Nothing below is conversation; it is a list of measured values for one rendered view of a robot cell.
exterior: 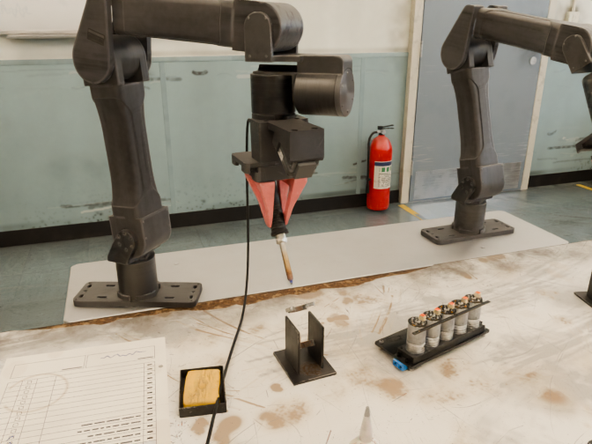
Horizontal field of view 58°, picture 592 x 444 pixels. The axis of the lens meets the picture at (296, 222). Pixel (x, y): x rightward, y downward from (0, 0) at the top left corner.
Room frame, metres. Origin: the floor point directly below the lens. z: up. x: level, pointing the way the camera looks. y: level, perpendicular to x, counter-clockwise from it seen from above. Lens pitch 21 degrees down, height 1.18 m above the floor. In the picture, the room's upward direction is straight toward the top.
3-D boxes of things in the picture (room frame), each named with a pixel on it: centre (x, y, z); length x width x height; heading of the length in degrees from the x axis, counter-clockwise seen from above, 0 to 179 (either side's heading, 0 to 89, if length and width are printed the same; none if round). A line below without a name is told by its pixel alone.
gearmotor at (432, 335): (0.62, -0.18, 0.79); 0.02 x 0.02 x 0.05
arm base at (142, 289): (0.79, 0.26, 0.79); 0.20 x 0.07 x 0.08; 89
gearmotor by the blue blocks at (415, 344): (0.61, -0.16, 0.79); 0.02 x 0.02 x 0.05
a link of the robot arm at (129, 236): (0.79, 0.25, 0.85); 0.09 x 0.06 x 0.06; 157
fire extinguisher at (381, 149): (3.36, -0.55, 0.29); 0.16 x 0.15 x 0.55; 109
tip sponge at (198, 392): (0.54, 0.11, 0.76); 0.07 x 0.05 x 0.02; 10
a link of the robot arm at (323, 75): (0.68, -0.01, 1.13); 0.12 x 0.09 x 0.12; 67
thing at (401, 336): (0.65, -0.20, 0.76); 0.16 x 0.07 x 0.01; 124
